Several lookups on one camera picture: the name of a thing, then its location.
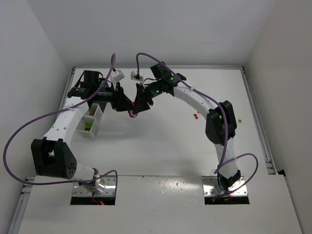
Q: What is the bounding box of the red round flower lego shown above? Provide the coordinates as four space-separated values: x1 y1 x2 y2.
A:
127 102 137 118

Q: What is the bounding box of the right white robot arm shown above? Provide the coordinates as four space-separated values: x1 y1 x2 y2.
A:
129 63 241 191

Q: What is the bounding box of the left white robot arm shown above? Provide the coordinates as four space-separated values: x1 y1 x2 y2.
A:
31 69 134 194

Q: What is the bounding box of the white slotted container far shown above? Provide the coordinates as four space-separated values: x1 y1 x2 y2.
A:
85 103 103 121

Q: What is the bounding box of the white slotted container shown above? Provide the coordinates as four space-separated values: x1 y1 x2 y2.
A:
85 103 103 121
76 116 99 139

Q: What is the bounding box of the white slotted container near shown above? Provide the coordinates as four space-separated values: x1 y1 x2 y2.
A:
76 116 99 139

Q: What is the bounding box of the white front cover panel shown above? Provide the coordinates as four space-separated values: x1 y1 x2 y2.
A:
19 175 301 234

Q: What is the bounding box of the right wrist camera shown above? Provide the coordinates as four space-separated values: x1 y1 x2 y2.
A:
130 71 145 86

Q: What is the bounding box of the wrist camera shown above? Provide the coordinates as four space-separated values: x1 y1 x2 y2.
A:
111 70 125 83
130 71 145 86

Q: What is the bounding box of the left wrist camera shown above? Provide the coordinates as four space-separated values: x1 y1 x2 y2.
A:
111 70 125 83

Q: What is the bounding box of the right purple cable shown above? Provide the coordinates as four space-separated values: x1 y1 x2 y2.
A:
136 52 259 197

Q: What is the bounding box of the purple cable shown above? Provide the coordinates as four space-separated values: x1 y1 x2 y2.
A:
136 52 259 197
2 53 118 191

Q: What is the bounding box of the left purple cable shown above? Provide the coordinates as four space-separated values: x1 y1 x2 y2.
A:
2 53 118 191

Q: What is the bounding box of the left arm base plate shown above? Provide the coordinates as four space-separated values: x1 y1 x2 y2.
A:
72 176 117 197

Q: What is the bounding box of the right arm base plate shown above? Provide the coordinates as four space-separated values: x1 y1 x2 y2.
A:
202 176 248 197

